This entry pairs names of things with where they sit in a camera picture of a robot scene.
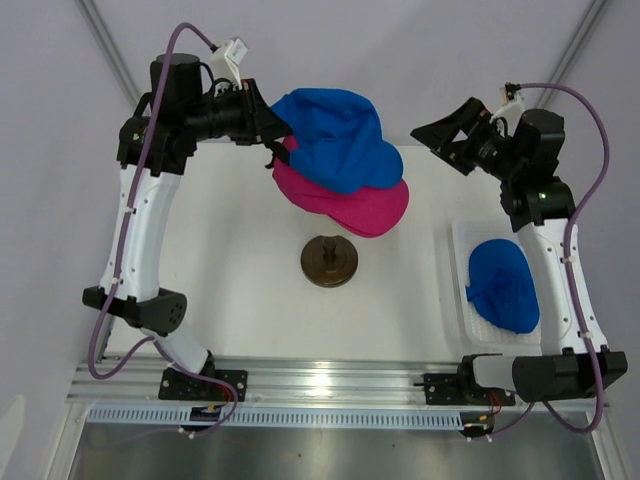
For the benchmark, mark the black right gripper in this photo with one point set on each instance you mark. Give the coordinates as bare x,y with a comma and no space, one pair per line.
439,136

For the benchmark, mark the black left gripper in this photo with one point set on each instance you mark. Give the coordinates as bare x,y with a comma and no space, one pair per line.
258,122

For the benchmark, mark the blue cap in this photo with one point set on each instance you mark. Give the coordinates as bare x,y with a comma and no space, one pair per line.
320,113
501,286

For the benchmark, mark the magenta baseball cap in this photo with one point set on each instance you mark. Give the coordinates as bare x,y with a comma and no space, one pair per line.
367,229

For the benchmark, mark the brown wooden round stand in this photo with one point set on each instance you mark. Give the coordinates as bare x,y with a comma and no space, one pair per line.
329,261

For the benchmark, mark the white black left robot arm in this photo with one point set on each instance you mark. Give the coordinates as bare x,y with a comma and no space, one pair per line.
189,102

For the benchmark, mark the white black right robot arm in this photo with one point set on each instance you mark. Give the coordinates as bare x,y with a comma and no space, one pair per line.
575,361

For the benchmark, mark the white plastic perforated basket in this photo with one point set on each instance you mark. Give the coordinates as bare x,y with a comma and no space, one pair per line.
467,234

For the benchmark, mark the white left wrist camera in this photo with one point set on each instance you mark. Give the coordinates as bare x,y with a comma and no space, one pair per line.
226,59

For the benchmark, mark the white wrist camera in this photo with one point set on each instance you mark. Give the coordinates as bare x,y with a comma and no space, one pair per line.
512,105
226,59

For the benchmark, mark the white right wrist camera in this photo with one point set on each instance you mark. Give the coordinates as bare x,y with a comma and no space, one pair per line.
512,105

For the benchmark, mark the right aluminium frame post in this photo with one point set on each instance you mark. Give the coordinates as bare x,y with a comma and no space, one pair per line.
567,60

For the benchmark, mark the aluminium frame post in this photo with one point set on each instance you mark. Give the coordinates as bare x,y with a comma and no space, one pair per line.
567,60
108,48

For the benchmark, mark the left aluminium frame post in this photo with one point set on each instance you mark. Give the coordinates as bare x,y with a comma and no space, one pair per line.
108,48

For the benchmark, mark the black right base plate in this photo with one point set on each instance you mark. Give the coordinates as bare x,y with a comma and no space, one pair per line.
443,389

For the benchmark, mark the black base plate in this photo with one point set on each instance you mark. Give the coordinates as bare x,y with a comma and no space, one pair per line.
220,385
443,389

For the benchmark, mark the aluminium mounting rail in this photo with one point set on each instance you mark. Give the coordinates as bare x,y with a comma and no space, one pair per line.
270,383

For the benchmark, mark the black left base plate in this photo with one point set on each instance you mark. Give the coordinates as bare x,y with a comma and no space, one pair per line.
220,385

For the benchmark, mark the white slotted cable duct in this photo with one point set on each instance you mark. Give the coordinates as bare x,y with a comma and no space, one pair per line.
446,420

